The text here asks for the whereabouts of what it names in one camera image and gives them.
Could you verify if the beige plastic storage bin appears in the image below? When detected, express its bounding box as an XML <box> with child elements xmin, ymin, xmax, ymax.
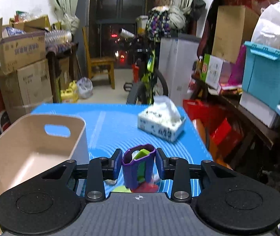
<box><xmin>0</xmin><ymin>114</ymin><xmax>89</xmax><ymax>234</ymax></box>

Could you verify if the blue silicone baking mat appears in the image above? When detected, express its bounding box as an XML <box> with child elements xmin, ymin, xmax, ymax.
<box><xmin>30</xmin><ymin>103</ymin><xmax>214</xmax><ymax>199</ymax></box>

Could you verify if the white tissue pack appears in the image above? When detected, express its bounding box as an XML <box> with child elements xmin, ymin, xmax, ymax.
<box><xmin>137</xmin><ymin>95</ymin><xmax>186</xmax><ymax>142</ymax></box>

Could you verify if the yellow oil jug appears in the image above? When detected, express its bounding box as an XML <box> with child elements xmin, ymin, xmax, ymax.
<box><xmin>60</xmin><ymin>80</ymin><xmax>79</xmax><ymax>103</ymax></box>

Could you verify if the green children's bicycle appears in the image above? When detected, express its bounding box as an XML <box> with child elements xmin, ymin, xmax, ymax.
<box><xmin>119</xmin><ymin>28</ymin><xmax>169</xmax><ymax>105</ymax></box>

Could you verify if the white plastic bag on floor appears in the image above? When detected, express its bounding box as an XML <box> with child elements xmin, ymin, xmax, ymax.
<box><xmin>76</xmin><ymin>77</ymin><xmax>93</xmax><ymax>99</ymax></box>

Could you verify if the wooden chair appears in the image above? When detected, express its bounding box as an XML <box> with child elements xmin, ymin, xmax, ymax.
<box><xmin>82</xmin><ymin>27</ymin><xmax>116</xmax><ymax>89</ymax></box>

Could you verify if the green and white carton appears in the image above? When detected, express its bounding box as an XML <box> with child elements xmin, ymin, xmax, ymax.
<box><xmin>200</xmin><ymin>54</ymin><xmax>224</xmax><ymax>90</ymax></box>

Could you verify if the large stacked cardboard box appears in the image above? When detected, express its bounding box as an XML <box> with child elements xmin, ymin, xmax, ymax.
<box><xmin>0</xmin><ymin>59</ymin><xmax>53</xmax><ymax>123</ymax></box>

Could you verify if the white refrigerator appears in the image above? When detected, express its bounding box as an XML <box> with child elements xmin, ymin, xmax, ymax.
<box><xmin>159</xmin><ymin>33</ymin><xmax>200</xmax><ymax>106</ymax></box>

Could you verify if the teal plastic storage crate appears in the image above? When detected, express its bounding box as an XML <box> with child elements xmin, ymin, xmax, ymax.
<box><xmin>242</xmin><ymin>41</ymin><xmax>280</xmax><ymax>110</ymax></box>

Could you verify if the top cardboard box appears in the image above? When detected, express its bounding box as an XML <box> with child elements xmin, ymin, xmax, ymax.
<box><xmin>0</xmin><ymin>17</ymin><xmax>46</xmax><ymax>77</ymax></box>

